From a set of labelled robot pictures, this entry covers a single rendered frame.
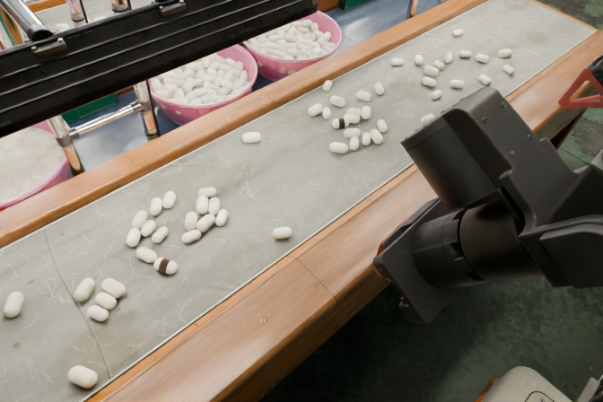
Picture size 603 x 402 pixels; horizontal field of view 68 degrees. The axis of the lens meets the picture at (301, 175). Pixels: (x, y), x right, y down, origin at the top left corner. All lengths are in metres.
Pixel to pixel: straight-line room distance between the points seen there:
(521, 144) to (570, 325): 1.55
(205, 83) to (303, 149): 0.30
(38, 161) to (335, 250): 0.59
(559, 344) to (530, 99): 0.89
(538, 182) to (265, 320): 0.48
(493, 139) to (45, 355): 0.65
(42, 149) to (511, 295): 1.50
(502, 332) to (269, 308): 1.12
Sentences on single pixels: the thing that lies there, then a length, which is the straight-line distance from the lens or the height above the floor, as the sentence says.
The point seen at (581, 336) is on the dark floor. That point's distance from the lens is 1.83.
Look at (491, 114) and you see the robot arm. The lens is 0.30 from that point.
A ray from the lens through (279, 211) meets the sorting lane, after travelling 0.82.
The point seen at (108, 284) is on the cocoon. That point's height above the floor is 0.76.
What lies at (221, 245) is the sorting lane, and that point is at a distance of 0.78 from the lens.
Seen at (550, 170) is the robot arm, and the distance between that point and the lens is 0.31.
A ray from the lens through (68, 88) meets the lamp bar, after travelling 0.57.
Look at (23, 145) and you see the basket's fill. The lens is 1.04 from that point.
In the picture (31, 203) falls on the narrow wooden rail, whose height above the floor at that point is 0.76.
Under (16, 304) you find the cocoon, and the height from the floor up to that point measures 0.76.
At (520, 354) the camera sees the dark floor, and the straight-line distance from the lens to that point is 1.69.
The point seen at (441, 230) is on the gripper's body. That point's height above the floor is 1.12.
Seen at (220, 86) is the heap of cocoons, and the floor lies 0.72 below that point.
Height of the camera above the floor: 1.40
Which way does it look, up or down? 49 degrees down
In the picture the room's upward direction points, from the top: 6 degrees clockwise
